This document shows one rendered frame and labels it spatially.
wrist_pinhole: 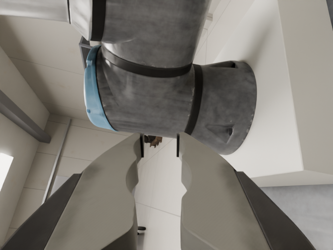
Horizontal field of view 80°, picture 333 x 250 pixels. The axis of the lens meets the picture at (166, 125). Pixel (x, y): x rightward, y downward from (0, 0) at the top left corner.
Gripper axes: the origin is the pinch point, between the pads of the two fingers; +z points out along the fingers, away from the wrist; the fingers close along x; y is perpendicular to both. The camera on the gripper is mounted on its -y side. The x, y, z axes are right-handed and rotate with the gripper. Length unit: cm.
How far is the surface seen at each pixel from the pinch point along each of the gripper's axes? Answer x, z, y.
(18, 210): -466, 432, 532
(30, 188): -444, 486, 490
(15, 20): -250, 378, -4
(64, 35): -177, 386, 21
